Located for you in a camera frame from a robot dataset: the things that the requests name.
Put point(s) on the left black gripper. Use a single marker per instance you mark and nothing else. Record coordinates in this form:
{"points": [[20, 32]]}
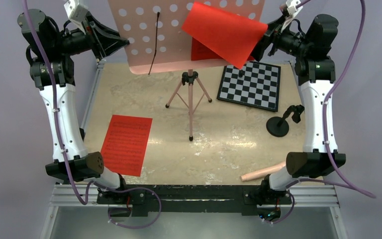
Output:
{"points": [[102, 40]]}

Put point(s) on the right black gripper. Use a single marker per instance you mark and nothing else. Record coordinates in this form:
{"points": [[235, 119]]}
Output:
{"points": [[266, 40]]}

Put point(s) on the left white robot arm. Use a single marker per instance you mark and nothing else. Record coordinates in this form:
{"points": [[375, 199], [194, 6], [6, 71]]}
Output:
{"points": [[49, 55]]}

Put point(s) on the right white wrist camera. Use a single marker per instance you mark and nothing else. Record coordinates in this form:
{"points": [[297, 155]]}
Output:
{"points": [[290, 9]]}

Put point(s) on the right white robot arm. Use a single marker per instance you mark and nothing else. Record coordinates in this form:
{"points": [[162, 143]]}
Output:
{"points": [[316, 77]]}

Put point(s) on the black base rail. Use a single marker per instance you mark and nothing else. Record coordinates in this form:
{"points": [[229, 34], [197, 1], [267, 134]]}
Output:
{"points": [[248, 200]]}

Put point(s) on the red sheet music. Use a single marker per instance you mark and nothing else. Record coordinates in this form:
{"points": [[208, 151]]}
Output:
{"points": [[218, 34], [124, 146]]}

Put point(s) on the pink tripod music stand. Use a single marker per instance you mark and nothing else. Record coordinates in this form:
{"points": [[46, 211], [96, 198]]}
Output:
{"points": [[157, 42]]}

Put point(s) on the black microphone desk stand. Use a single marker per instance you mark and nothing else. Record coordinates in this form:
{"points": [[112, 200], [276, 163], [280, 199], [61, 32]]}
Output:
{"points": [[278, 126]]}

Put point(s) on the black white checkerboard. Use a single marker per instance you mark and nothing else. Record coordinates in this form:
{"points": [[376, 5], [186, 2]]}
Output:
{"points": [[259, 87]]}

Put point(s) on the aluminium table frame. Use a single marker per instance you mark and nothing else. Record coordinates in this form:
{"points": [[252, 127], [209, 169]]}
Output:
{"points": [[179, 163]]}

